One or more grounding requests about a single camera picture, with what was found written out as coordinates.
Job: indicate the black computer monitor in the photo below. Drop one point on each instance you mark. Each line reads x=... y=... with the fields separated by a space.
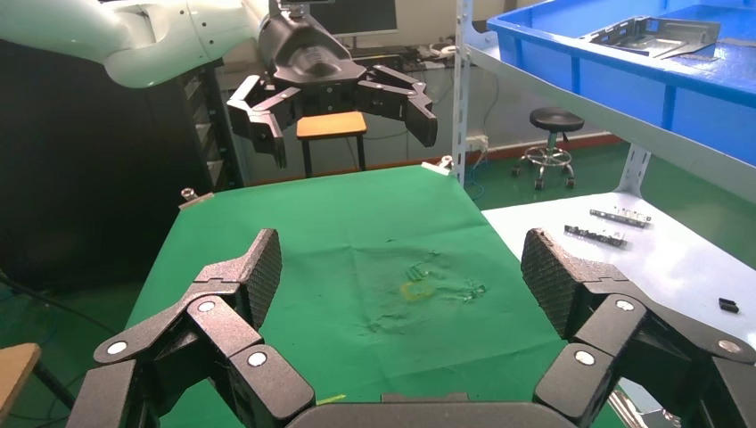
x=354 y=15

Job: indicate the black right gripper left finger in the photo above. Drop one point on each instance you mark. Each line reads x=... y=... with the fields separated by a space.
x=218 y=319

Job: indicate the black equipment rack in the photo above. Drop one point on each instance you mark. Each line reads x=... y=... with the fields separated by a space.
x=204 y=118

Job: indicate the blue plastic bin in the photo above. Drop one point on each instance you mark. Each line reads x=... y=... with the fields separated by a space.
x=620 y=83

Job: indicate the wooden top square stool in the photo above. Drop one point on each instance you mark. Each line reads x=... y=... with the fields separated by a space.
x=15 y=369
x=331 y=125

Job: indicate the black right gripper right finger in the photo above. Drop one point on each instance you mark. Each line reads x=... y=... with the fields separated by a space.
x=614 y=319

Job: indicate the white perforated rack post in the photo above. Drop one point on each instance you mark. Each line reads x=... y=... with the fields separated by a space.
x=462 y=88
x=635 y=171

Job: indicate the white power strip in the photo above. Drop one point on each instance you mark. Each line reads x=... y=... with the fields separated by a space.
x=477 y=143

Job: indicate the cluttered desk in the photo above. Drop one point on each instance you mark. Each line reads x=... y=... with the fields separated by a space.
x=401 y=59

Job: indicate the silver metal rail part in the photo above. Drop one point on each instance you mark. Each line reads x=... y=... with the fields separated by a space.
x=595 y=235
x=620 y=217

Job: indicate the green table cloth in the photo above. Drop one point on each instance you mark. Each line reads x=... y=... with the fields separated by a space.
x=354 y=236

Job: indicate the grey metal bracket plate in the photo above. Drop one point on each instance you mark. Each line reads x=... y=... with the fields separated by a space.
x=667 y=29

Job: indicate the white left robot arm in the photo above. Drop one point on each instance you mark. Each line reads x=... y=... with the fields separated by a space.
x=147 y=53

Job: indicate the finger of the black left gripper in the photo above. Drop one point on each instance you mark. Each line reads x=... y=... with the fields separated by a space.
x=407 y=100
x=257 y=121

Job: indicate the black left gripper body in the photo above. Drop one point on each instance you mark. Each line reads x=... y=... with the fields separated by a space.
x=313 y=59

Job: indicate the small black plastic piece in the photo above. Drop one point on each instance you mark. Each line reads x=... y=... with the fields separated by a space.
x=728 y=305

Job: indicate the black round swivel stool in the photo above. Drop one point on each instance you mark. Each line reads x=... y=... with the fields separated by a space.
x=555 y=120

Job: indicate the black curtain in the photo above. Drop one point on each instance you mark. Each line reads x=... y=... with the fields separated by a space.
x=88 y=177

